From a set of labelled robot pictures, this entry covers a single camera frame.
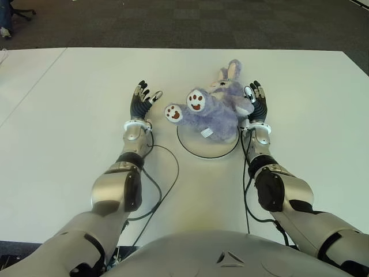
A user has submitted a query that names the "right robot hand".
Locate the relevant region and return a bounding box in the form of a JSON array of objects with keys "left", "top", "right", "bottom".
[{"left": 244, "top": 80, "right": 270, "bottom": 123}]

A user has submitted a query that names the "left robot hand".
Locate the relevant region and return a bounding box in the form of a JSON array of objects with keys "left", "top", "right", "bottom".
[{"left": 130, "top": 80, "right": 164, "bottom": 121}]

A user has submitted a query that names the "purple plush doll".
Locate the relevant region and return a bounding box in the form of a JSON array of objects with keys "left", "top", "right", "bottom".
[{"left": 164, "top": 59, "right": 256, "bottom": 144}]

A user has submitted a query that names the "white plate with black rim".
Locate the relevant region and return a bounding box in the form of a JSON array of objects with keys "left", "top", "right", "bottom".
[{"left": 176, "top": 122, "right": 240, "bottom": 159}]

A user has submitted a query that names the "black office chair base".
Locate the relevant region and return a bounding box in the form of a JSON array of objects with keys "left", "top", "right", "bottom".
[{"left": 10, "top": 0, "right": 37, "bottom": 21}]

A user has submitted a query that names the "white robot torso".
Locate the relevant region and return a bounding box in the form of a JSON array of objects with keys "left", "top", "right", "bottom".
[{"left": 99, "top": 229, "right": 358, "bottom": 277}]

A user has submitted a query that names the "blue trouser leg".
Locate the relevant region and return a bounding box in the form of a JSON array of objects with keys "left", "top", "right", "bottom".
[{"left": 0, "top": 0, "right": 14, "bottom": 29}]

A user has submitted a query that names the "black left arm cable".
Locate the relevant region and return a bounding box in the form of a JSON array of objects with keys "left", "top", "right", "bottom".
[{"left": 115, "top": 131, "right": 180, "bottom": 249}]

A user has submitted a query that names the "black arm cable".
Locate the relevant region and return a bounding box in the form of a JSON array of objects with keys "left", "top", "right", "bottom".
[
  {"left": 115, "top": 131, "right": 180, "bottom": 249},
  {"left": 240, "top": 129, "right": 292, "bottom": 246}
]

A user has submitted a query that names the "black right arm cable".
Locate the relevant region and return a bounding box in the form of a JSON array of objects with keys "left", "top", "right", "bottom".
[{"left": 240, "top": 129, "right": 292, "bottom": 246}]

